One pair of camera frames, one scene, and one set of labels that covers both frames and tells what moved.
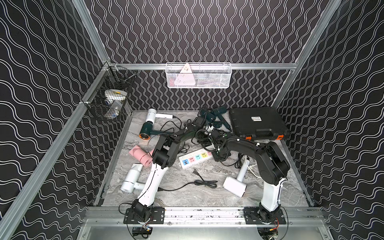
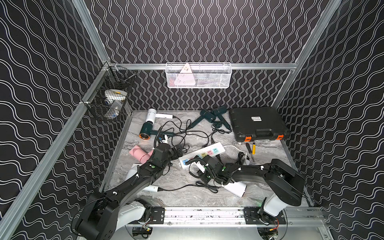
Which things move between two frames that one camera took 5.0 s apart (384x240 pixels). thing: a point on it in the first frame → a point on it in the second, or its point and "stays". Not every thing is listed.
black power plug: x=238 y=163 stays
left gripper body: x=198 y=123 → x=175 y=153
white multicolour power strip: x=188 y=160 stays
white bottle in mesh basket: x=114 y=110 stays
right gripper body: x=218 y=155 → x=205 y=176
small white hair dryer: x=152 y=114 stays
